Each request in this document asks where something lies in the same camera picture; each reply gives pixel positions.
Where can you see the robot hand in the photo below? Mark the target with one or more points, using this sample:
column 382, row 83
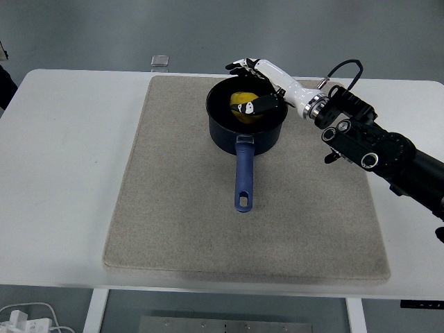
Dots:
column 288, row 85

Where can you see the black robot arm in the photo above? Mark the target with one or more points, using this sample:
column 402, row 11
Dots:
column 381, row 145

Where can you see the small clear square object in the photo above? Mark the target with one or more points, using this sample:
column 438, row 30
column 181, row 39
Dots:
column 160, row 60

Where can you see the beige felt mat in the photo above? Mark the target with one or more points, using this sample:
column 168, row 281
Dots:
column 180, row 215

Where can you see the white table leg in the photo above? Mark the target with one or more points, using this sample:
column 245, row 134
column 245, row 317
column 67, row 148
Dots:
column 356, row 317
column 94, row 312

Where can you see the grey metal plate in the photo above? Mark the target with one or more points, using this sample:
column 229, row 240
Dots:
column 225, row 326

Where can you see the black table control panel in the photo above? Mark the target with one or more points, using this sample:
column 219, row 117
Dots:
column 418, row 304

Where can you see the person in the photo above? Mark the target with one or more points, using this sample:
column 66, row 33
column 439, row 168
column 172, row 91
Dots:
column 5, row 86

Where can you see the white power strip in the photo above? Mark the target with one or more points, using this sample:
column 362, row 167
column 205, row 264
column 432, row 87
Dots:
column 24, row 324

